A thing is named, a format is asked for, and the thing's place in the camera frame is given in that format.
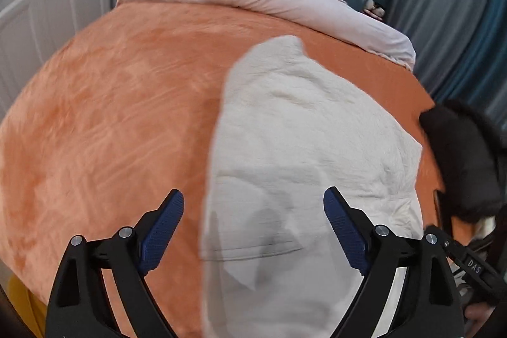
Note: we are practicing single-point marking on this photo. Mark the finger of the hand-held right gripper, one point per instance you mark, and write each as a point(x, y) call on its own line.
point(440, 209)

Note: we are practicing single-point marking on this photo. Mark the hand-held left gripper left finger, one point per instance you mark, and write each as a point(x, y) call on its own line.
point(164, 227)

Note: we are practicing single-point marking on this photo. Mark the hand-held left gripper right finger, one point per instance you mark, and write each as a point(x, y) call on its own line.
point(344, 231)

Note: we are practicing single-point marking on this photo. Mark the white quilted zip jacket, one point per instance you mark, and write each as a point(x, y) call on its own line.
point(293, 132)

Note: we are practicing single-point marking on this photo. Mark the black fuzzy cloth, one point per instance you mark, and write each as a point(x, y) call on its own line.
point(459, 156)

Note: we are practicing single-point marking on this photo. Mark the orange plush blanket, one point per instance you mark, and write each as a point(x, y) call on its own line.
point(119, 116)

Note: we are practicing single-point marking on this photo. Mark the yellow cloth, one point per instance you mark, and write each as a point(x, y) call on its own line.
point(25, 302)

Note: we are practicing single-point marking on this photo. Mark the grey curtain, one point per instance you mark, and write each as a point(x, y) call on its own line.
point(447, 13)

